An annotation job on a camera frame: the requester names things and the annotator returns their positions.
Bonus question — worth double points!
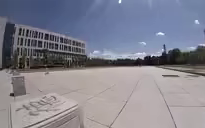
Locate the white multi-storey building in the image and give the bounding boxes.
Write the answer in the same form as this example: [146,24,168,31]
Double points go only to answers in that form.
[0,15,88,70]

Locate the dark raised kerb strip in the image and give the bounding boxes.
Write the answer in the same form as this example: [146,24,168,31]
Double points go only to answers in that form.
[157,65,205,79]

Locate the dark rectangular ground grate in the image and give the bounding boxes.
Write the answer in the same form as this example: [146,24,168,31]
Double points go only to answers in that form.
[161,73,180,78]

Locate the engraved pale stone block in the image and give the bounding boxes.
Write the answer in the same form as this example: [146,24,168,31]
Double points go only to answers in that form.
[8,92,85,128]

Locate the row of dark trees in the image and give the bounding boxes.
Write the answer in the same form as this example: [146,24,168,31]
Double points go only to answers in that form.
[85,47,205,67]

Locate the small upright stone block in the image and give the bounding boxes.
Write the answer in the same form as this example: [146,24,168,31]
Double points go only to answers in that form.
[9,75,27,98]

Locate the pale stone paved plaza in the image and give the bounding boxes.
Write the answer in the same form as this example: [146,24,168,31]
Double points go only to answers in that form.
[0,65,205,128]

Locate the distant tower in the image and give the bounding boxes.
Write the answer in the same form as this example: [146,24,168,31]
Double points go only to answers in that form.
[162,43,167,56]

